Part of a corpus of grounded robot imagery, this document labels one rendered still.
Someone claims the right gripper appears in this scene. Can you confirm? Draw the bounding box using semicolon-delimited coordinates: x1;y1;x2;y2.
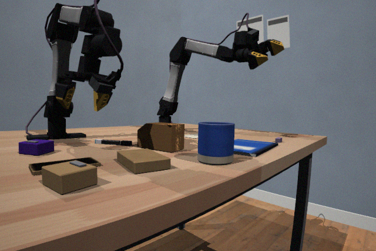
55;56;113;111

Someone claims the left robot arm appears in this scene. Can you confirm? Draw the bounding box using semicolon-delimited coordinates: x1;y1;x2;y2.
157;29;259;123

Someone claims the blue spiral notebook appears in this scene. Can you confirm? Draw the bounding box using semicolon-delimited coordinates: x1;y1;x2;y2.
234;139;278;157

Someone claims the white sheet of paper with line drawing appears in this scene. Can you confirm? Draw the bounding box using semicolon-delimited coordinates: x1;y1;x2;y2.
184;133;198;139

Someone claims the blue cylindrical cup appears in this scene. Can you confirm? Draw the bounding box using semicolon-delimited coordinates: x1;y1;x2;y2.
197;122;235;166

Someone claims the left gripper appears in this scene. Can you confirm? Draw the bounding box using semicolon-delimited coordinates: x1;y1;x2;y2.
243;39;284;69

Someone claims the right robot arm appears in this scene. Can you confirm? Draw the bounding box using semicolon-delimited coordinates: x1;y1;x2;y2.
26;3;122;140

